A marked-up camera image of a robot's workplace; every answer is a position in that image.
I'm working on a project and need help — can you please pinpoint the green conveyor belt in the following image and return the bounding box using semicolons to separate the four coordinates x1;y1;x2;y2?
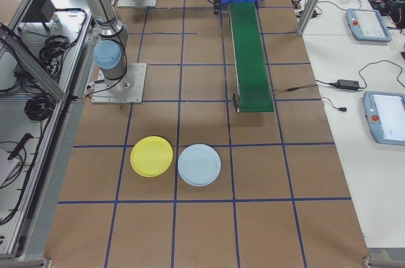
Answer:
227;1;275;114

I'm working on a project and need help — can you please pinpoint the black cable coil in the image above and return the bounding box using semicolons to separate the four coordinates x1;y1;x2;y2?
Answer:
24;93;54;122
39;35;77;68

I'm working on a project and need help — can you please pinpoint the red conveyor wire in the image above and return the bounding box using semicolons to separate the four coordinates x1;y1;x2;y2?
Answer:
271;84;318;94

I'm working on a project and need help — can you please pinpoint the black power adapter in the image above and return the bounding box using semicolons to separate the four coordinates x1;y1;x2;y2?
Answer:
335;79;361;89

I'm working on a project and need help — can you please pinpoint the V-shaped aluminium frame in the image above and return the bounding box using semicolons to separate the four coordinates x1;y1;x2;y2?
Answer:
0;0;96;262

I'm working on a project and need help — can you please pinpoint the aluminium profile bar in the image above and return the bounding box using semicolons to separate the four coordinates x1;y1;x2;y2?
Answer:
0;257;51;268
362;254;405;268

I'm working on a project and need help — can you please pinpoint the black electronics with red wires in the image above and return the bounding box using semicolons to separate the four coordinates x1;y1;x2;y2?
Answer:
368;0;405;30

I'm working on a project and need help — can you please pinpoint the blue grey teach pendant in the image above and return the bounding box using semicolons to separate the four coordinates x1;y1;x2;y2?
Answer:
362;90;405;147
345;8;393;43

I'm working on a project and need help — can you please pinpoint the dark grey box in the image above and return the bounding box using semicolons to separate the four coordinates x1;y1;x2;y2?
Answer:
30;0;58;31

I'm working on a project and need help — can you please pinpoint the yellow plate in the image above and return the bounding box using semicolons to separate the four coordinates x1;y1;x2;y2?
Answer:
130;136;174;177

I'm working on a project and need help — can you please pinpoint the black handheld tool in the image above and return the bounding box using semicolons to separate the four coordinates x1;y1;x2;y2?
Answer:
8;133;35;160

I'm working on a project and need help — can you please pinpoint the light blue plate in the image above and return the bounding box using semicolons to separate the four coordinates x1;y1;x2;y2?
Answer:
177;143;222;188

